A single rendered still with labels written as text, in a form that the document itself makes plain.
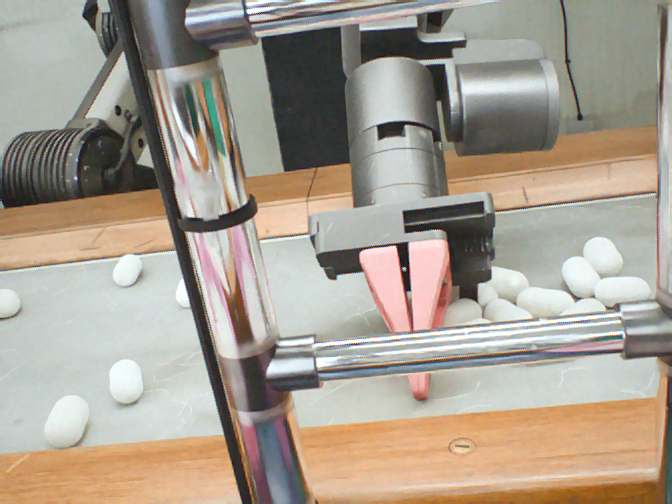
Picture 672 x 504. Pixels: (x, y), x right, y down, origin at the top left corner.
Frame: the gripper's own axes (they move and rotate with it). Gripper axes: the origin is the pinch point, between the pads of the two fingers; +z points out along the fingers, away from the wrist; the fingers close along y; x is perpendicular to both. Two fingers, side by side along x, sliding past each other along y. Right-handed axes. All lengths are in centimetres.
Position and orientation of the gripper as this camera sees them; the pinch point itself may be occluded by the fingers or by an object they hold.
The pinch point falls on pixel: (418, 380)
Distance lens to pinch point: 42.2
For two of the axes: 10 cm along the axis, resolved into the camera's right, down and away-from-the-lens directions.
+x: 1.7, 4.3, 8.9
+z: 0.5, 9.0, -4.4
